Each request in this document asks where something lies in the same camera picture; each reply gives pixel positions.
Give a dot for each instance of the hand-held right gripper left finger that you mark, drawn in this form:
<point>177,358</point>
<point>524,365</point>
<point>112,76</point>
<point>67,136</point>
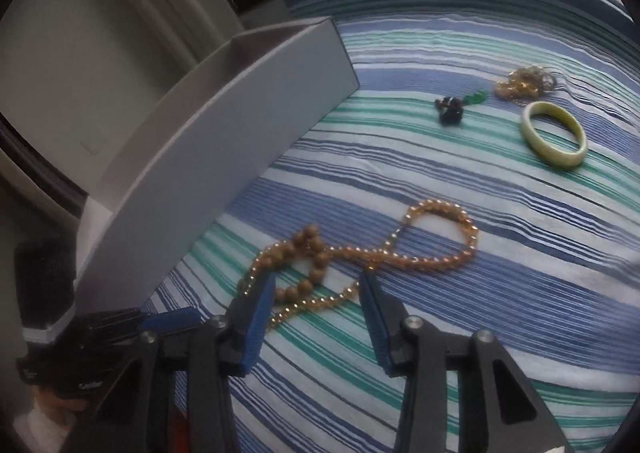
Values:
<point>257,323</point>

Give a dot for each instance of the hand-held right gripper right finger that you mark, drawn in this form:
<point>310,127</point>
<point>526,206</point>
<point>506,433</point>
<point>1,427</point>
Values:
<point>377,323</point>

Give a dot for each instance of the person's left forearm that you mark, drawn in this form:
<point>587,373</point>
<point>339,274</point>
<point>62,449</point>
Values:
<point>50,425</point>

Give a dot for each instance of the pale green jade bangle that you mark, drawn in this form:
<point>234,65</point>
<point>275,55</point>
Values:
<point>550,158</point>

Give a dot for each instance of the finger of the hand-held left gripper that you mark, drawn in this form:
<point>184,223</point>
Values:
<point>170,319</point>
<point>105,325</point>

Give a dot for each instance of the grey cardboard box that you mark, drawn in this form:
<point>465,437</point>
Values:
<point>225,133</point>

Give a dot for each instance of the black beads with green pendant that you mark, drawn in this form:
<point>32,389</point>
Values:
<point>450,110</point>

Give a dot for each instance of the blue green striped bedsheet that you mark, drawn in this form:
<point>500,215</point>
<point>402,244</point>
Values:
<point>500,258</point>

